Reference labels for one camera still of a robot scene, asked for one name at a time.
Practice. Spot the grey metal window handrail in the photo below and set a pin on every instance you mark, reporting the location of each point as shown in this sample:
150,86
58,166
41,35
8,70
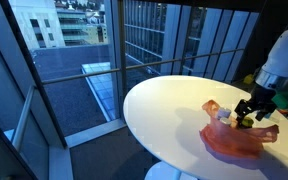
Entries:
22,120
84,76

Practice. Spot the orange plastic bag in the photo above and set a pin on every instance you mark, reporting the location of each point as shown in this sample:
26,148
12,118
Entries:
230,140

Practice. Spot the yellow object on floor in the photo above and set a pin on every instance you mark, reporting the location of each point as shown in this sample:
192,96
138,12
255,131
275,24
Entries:
249,79

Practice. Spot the white table pedestal base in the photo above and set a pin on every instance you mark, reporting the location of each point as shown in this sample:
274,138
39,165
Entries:
160,172

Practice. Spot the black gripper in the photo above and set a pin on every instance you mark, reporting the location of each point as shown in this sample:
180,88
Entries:
262,96

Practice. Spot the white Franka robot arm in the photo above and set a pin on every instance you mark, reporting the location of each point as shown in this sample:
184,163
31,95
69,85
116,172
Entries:
284,53

